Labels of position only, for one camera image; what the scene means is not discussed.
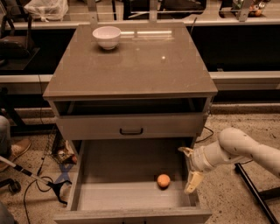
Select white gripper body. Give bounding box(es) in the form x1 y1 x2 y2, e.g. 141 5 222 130
190 147 214 173

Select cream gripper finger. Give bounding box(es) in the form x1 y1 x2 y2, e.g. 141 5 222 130
184 171 204 194
178 147 193 158

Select orange fruit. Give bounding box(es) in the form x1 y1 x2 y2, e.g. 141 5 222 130
157 174 171 188

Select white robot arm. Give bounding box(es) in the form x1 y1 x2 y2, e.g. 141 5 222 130
178 128 280 194

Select closed grey top drawer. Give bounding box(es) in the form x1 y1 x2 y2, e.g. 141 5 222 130
56 113 206 140

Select grey drawer cabinet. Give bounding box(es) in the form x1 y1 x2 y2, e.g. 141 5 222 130
42 22 219 224

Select open grey middle drawer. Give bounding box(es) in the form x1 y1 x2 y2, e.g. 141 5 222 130
54 138 211 224

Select black metal stand leg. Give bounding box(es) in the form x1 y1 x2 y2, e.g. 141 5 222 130
234 163 280 224

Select black reacher grabber tool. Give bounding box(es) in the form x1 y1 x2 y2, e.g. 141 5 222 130
0 156 71 205

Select white ceramic bowl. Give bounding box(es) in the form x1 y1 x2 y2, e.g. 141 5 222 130
92 26 121 50

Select brown shoe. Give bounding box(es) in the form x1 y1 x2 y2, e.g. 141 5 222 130
0 138 31 172

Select grey trouser leg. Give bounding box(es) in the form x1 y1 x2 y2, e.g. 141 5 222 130
0 115 11 158

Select white plastic bag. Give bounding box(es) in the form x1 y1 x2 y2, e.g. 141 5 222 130
24 0 68 22

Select black chair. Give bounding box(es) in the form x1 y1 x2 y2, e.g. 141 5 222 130
0 13 39 70

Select black floor cable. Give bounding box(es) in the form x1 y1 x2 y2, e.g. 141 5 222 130
195 126 214 144

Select black drawer handle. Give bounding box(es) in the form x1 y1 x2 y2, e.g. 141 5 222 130
119 128 144 136

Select wire basket with items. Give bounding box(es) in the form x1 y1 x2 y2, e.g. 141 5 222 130
44 129 77 165

